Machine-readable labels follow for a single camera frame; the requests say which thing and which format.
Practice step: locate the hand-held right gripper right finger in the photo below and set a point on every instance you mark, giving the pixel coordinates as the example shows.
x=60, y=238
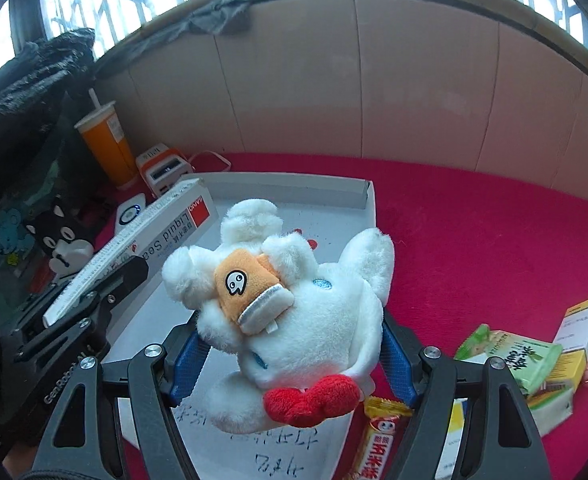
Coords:
x=398, y=362

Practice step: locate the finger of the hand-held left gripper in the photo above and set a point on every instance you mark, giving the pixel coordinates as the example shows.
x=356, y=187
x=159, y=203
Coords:
x=124, y=279

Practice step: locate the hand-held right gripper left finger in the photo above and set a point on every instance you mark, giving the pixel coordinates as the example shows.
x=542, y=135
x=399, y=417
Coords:
x=186, y=366

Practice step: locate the long white box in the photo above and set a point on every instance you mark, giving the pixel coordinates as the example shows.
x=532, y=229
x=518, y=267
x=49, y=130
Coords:
x=174, y=230

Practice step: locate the white plush toy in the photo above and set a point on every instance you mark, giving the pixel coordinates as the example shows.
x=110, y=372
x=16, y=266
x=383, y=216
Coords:
x=319, y=325

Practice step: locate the white cardboard tray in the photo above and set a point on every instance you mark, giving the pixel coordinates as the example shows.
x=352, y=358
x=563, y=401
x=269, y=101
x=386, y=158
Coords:
x=294, y=210

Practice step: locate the white pocket router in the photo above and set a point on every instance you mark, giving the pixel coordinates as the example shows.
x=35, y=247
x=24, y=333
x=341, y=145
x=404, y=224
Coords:
x=130, y=214

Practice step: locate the black cat phone holder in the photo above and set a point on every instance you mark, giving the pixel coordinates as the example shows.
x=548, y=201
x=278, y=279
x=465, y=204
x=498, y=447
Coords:
x=59, y=240

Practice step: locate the red yellow snack packet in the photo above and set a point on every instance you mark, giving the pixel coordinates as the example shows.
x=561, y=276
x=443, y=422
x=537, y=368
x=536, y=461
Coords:
x=376, y=440

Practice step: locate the green snack packet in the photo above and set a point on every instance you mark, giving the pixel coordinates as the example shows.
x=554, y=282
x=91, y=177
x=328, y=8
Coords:
x=476, y=342

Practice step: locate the white box yellow stripe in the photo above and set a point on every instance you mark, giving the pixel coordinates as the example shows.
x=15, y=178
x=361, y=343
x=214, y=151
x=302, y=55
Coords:
x=451, y=435

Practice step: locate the orange white power bank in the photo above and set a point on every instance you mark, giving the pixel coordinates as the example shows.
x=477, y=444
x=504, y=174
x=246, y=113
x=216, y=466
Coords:
x=166, y=170

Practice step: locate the cartoon mouse printed bag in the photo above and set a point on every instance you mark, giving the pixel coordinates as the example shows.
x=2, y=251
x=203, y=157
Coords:
x=9, y=225

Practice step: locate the orange paper cup with straw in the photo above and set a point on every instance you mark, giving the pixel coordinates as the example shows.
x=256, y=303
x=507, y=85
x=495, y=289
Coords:
x=108, y=150

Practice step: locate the red table cloth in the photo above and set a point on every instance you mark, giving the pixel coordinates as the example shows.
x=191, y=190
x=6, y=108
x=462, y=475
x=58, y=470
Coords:
x=474, y=240

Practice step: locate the green white tissue packet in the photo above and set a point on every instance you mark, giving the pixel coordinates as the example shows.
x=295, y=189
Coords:
x=551, y=407

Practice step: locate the black plastic bag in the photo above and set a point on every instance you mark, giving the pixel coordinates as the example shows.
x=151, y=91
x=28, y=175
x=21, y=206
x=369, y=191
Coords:
x=29, y=80

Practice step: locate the grey cloth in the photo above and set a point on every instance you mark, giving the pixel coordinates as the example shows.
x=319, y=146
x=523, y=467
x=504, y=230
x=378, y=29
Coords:
x=214, y=12

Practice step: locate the cardboard panel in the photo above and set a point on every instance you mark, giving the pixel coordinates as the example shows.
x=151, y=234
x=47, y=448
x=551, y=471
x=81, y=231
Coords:
x=424, y=80

